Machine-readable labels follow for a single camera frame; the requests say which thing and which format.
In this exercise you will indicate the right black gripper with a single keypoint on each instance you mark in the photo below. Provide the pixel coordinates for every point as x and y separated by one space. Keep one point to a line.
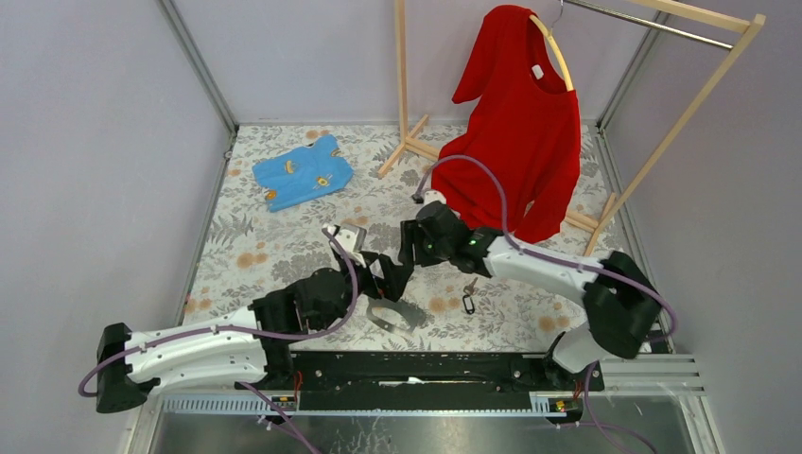
411 233

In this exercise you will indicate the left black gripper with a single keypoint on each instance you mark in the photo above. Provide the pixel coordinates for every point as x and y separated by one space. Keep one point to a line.
394 275

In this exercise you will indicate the black key fob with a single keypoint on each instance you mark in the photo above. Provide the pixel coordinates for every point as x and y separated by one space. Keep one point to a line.
467 297

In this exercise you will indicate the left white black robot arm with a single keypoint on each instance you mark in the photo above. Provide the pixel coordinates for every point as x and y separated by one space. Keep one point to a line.
249 344

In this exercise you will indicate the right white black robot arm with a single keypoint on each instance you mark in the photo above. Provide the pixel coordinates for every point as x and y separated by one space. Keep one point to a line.
619 302

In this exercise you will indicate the blue child t-shirt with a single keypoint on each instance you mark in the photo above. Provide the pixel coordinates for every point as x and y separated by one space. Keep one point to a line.
303 174

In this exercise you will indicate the floral patterned table mat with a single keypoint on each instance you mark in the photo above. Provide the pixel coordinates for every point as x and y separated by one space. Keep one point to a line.
250 251

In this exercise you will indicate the red long sleeve shirt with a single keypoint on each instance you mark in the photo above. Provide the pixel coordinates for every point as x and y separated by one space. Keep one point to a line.
519 159

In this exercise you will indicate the wooden clothes hanger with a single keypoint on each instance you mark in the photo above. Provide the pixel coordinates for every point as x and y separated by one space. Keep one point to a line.
556 51

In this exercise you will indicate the wooden clothes rack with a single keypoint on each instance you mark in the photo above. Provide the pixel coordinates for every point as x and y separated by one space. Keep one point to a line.
746 29

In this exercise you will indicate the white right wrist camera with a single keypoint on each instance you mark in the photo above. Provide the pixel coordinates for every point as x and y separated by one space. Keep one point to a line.
428 196

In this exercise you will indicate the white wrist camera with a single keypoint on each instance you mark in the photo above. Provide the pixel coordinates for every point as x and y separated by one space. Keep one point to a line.
428 196
351 239

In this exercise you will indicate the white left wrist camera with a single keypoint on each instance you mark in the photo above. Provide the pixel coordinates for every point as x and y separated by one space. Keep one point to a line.
351 239

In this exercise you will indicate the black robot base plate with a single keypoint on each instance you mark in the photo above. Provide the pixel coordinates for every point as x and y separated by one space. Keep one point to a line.
406 381

